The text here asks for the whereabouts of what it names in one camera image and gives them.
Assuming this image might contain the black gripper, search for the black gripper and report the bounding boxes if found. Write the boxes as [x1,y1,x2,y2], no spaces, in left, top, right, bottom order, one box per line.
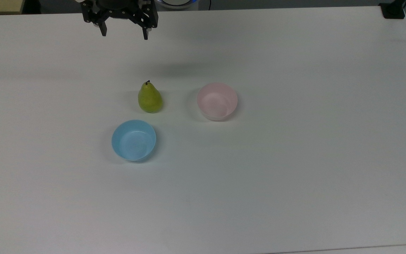
[81,0,159,40]

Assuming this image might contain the green pear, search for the green pear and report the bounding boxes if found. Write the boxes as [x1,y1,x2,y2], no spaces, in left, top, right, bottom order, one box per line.
[138,80,163,114]

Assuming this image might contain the blue plastic bowl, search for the blue plastic bowl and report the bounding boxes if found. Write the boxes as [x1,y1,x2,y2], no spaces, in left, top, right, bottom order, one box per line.
[111,120,157,163]

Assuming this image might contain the pink plastic bowl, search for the pink plastic bowl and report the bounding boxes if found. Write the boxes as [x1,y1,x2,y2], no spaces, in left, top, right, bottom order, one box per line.
[197,83,239,122]

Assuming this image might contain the black table clamp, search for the black table clamp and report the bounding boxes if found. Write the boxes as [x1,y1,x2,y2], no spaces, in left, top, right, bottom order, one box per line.
[379,0,406,19]

